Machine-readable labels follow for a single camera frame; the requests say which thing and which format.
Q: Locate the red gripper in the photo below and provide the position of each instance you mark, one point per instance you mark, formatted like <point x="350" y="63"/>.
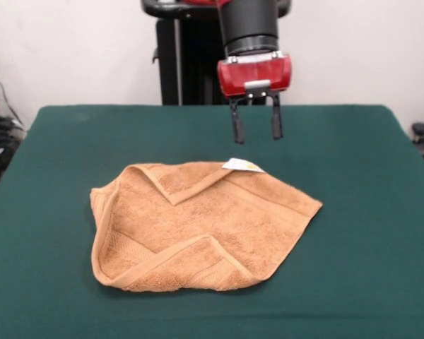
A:
<point x="254" y="76"/>

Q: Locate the orange terry towel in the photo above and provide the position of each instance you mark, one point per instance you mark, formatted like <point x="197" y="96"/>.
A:
<point x="205" y="226"/>

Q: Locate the dark green table cloth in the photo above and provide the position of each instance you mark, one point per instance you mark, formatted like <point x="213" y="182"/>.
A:
<point x="357" y="265"/>

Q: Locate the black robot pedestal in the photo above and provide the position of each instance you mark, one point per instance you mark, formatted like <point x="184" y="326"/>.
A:
<point x="191" y="60"/>

